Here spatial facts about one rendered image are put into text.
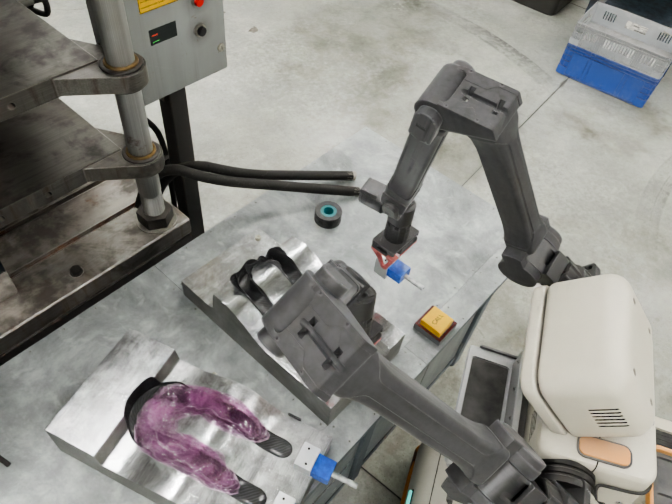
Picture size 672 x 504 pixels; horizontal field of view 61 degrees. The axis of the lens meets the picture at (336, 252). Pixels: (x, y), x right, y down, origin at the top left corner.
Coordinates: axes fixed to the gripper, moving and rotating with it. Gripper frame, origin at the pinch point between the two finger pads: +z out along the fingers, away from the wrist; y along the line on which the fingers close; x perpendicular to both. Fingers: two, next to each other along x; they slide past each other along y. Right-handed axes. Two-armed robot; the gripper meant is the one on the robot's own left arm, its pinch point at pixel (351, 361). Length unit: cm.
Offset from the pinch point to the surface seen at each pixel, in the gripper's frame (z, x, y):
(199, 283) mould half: 5.5, -45.6, 3.1
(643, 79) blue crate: 30, -26, -323
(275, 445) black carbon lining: 14.6, -4.1, 17.8
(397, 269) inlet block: -2.9, -8.9, -28.1
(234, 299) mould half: 0.1, -31.0, 4.4
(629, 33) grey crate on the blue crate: 15, -51, -357
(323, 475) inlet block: 14.0, 7.8, 16.3
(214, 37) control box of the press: -38, -81, -34
